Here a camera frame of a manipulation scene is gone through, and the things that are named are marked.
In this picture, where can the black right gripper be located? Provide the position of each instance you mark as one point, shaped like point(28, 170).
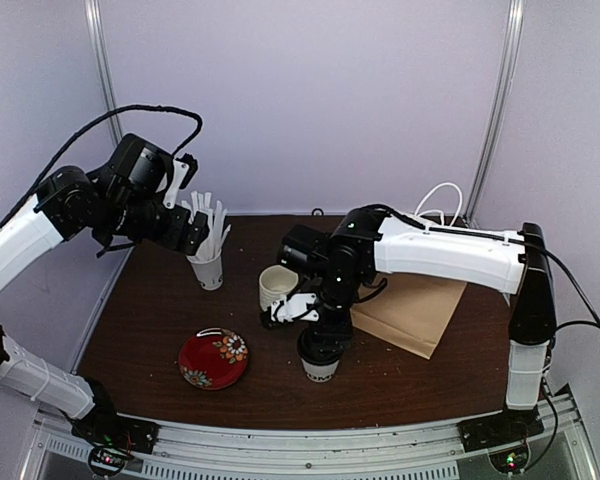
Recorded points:
point(344, 327)

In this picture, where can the cup of white straws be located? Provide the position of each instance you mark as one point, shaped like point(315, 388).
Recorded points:
point(206, 263)

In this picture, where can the black plastic cup lid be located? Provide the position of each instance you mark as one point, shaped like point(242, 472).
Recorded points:
point(314, 353)

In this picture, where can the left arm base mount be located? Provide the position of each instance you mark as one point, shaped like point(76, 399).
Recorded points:
point(125, 434)

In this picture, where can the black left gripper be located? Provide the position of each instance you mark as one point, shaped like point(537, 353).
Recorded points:
point(172, 237)

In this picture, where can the white paper coffee cup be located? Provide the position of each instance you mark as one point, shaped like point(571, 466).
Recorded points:
point(320, 371)

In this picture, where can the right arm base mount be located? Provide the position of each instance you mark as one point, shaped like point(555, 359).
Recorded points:
point(504, 427)

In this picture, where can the aluminium front rail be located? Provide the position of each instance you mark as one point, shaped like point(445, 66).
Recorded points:
point(432, 450)

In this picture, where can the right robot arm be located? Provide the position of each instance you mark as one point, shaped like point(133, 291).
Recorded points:
point(376, 239)

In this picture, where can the red floral plate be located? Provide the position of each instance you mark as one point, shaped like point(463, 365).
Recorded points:
point(213, 358)

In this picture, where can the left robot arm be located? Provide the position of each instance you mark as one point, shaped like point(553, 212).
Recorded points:
point(132, 196)

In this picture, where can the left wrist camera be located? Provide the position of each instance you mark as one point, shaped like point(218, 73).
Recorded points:
point(179, 175)

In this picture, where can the white ceramic mug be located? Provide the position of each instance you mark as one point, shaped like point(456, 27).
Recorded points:
point(274, 282)

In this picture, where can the brown paper bag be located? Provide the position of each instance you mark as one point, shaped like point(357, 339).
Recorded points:
point(412, 313)

